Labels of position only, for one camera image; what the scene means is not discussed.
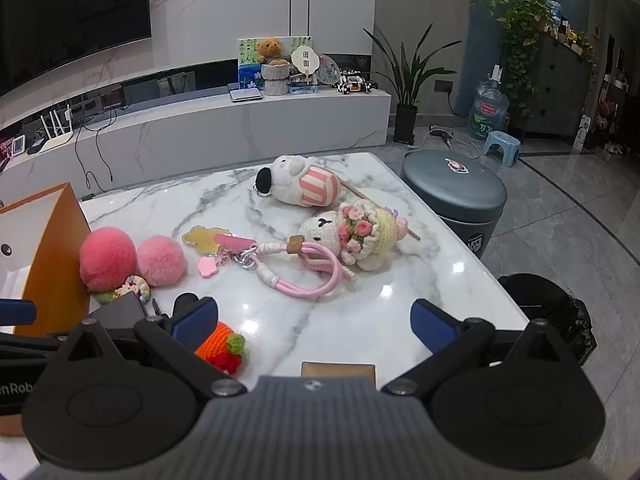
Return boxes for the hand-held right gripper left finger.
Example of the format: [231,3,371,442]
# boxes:
[47,296,248,397]

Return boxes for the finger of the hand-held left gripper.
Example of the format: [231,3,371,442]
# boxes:
[0,299,38,328]
[0,332,72,359]

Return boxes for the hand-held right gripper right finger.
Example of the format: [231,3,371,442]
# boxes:
[387,298,583,396]

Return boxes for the colourful cartoon lion charm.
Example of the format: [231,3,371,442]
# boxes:
[90,275,152,306]

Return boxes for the orange paper box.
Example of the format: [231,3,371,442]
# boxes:
[0,182,93,338]

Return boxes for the dark grey box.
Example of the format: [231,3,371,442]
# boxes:
[89,292,148,333]

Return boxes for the white crochet bunny with flowers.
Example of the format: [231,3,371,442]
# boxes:
[297,200,410,281]

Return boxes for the orange crochet charm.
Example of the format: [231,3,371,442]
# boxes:
[194,321,247,376]

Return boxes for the light pink fluffy pom-pom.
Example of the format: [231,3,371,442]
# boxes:
[136,235,189,288]

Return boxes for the deep pink fluffy pom-pom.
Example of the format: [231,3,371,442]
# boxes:
[79,227,138,293]

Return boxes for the tan flat card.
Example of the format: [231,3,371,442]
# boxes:
[301,361,376,380]

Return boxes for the black trash bin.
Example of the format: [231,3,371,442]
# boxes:
[497,272,598,366]

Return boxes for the grey round stool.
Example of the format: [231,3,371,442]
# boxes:
[400,149,508,261]

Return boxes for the thin wooden stick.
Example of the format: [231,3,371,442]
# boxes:
[341,181,422,241]

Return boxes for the white plush pig striped outfit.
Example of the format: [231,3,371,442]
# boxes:
[255,155,343,207]

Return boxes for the white router with antennas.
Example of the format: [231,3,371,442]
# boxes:
[39,102,76,153]

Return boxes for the white marble television console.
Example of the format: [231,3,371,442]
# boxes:
[0,87,392,201]

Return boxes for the blue step stool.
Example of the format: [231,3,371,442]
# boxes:
[482,130,522,168]

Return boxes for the large water bottle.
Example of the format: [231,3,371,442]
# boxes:
[467,65,511,141]

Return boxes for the white tote bag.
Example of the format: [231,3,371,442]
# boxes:
[157,72,196,96]

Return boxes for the long-leaf potted plant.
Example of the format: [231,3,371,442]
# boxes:
[364,22,463,143]

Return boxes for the black and white toys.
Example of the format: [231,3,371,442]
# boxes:
[337,76,378,96]

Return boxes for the green and blue painting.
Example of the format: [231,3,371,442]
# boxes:
[237,36,313,92]

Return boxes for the dark grey cabinet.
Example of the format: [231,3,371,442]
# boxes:
[520,35,596,138]

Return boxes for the patterned round fan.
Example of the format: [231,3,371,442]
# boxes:
[317,54,342,86]

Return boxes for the brown teddy bear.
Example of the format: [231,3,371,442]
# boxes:
[256,37,286,65]

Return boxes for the white round paper fan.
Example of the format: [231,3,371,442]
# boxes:
[290,44,319,86]

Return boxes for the cluttered dark shelf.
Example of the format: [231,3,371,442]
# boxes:
[580,35,640,156]

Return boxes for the large black television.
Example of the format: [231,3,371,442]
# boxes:
[0,0,152,97]

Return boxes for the trailing ivy plant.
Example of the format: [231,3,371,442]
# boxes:
[487,0,553,121]

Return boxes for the yellow keychain with pink strap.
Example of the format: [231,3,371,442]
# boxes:
[181,226,261,281]

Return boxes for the pink rope lanyard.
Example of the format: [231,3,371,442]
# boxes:
[255,240,346,300]

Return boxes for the black power cable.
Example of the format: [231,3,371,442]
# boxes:
[74,110,118,193]

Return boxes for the hair dryer with cable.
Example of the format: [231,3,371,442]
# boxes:
[407,124,481,158]

